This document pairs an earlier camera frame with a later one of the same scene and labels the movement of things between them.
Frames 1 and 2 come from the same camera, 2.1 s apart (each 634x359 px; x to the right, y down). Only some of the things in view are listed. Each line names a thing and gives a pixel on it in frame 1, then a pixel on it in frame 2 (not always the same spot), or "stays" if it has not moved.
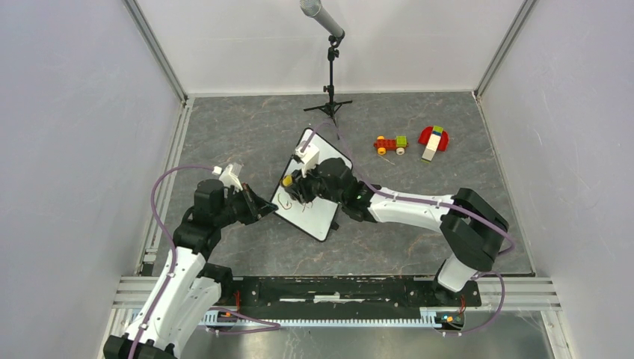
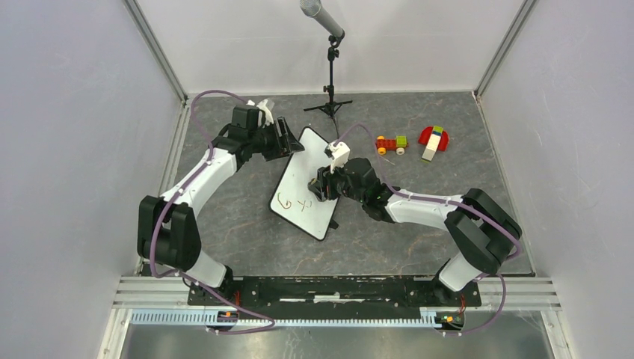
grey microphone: (312, 8) stays
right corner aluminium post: (522, 14) stays
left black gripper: (256, 207) to (284, 145)
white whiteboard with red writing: (313, 218) stays
